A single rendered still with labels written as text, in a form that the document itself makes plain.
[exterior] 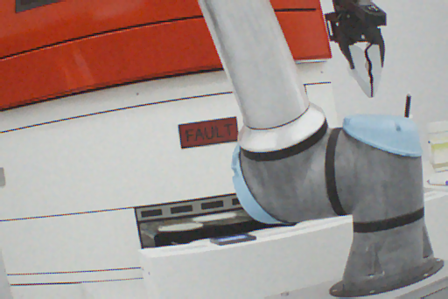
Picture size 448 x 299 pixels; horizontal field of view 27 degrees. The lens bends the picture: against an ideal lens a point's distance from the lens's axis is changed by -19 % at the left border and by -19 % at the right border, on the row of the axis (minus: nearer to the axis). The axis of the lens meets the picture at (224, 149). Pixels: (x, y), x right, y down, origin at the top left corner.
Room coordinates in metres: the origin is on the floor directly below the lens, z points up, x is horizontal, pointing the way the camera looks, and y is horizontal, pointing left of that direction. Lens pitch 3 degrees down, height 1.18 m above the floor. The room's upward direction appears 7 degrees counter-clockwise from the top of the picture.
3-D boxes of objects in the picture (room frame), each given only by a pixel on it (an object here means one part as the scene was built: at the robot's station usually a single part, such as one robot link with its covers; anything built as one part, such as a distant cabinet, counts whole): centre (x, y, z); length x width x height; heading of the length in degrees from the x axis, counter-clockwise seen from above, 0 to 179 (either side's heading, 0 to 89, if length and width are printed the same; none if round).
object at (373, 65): (1.66, -0.26, 1.19); 0.06 x 0.03 x 0.09; 15
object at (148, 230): (2.18, -0.02, 0.89); 0.44 x 0.02 x 0.10; 105
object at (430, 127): (2.21, -0.51, 1.01); 0.07 x 0.07 x 0.10
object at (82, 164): (2.15, 0.15, 1.02); 0.82 x 0.03 x 0.40; 105
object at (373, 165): (1.32, -0.20, 1.06); 0.13 x 0.12 x 0.14; 61
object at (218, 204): (2.18, -0.02, 0.96); 0.44 x 0.01 x 0.02; 105
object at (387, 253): (1.32, -0.21, 0.95); 0.15 x 0.15 x 0.10
